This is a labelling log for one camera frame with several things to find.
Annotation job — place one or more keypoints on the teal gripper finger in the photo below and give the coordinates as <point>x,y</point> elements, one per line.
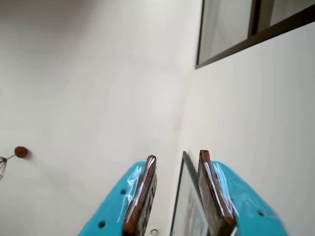
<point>110,209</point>
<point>246,209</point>

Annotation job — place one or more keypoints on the round recessed spotlight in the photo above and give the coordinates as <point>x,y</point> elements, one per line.
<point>154,231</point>

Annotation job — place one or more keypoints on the brown ceiling rose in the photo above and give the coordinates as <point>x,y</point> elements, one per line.
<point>20,151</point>

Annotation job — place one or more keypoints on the dark framed window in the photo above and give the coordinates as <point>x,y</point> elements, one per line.
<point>251,27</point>

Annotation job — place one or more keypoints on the framed wall picture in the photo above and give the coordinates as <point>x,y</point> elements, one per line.
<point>189,196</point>

